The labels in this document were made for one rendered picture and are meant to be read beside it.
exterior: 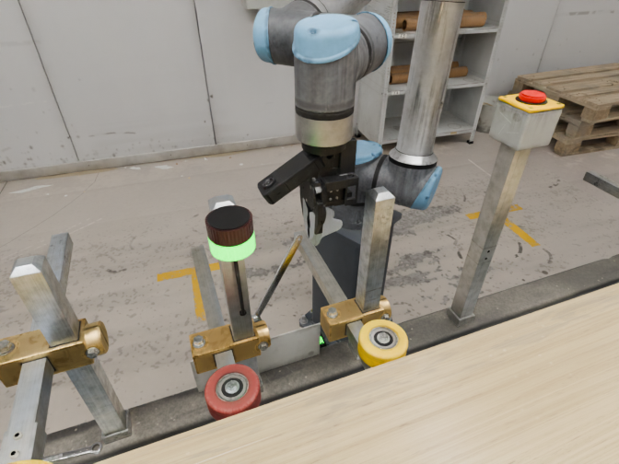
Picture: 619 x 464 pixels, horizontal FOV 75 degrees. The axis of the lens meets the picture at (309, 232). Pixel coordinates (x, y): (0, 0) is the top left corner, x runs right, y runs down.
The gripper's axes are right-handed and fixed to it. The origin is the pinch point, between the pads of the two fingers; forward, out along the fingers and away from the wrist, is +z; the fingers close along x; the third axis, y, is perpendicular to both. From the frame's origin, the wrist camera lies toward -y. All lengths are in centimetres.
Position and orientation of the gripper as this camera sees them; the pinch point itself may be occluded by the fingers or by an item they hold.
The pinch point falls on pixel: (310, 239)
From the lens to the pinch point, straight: 75.5
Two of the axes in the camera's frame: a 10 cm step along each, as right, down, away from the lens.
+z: 0.0, 8.0, 6.0
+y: 9.3, -2.1, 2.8
